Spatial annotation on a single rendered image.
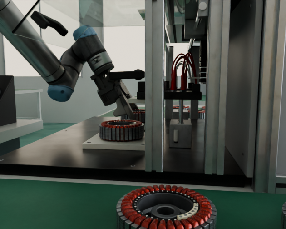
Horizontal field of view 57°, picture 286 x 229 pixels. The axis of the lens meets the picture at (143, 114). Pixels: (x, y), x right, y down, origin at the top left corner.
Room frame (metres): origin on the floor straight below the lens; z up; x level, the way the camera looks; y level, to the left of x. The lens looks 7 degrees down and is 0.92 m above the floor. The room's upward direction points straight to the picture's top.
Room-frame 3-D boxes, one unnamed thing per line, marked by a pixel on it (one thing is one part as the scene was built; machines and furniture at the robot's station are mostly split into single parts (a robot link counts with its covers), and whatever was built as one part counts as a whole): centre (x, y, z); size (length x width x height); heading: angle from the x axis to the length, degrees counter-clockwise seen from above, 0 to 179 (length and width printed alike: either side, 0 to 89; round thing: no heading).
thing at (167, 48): (0.75, -0.06, 1.03); 0.62 x 0.01 x 0.03; 172
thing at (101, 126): (0.65, 0.05, 0.80); 0.11 x 0.11 x 0.04
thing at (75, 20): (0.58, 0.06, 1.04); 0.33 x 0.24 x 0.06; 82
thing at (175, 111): (0.87, -0.12, 0.80); 0.08 x 0.05 x 0.06; 172
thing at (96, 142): (0.65, 0.05, 0.78); 0.15 x 0.15 x 0.01; 82
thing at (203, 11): (0.74, -0.14, 1.04); 0.62 x 0.02 x 0.03; 172
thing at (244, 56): (0.73, -0.22, 0.92); 0.66 x 0.01 x 0.30; 172
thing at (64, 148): (0.76, 0.02, 0.76); 0.64 x 0.47 x 0.02; 172
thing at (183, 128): (0.63, -0.09, 0.80); 0.08 x 0.05 x 0.06; 172
